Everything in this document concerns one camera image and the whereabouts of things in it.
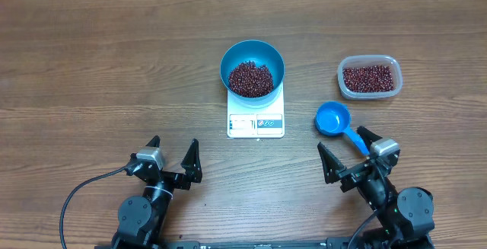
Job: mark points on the white digital kitchen scale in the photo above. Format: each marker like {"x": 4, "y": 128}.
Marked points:
{"x": 256, "y": 119}

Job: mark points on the red adzuki beans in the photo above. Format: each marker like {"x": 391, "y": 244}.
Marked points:
{"x": 368, "y": 79}

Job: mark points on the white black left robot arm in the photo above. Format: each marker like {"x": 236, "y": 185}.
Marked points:
{"x": 141, "y": 217}

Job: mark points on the blue plastic measuring scoop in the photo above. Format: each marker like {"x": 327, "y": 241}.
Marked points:
{"x": 333, "y": 119}

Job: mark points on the red beans in bowl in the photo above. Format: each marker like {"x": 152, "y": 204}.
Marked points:
{"x": 251, "y": 80}

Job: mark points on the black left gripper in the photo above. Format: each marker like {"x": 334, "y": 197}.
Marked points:
{"x": 183, "y": 182}

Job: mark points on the teal plastic bowl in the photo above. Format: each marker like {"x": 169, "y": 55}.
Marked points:
{"x": 261, "y": 53}

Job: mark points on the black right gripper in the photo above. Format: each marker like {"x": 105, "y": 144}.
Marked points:
{"x": 332, "y": 168}

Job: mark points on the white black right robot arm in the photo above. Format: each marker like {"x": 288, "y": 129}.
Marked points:
{"x": 399, "y": 219}

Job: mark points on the clear plastic bean container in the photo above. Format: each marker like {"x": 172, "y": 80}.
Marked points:
{"x": 370, "y": 60}

